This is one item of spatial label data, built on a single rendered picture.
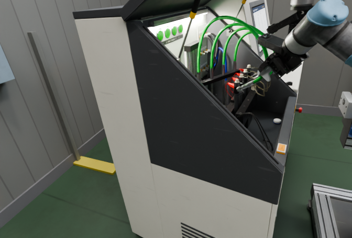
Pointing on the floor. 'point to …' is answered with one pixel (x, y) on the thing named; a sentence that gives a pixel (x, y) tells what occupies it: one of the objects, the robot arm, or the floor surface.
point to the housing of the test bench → (121, 112)
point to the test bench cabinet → (208, 208)
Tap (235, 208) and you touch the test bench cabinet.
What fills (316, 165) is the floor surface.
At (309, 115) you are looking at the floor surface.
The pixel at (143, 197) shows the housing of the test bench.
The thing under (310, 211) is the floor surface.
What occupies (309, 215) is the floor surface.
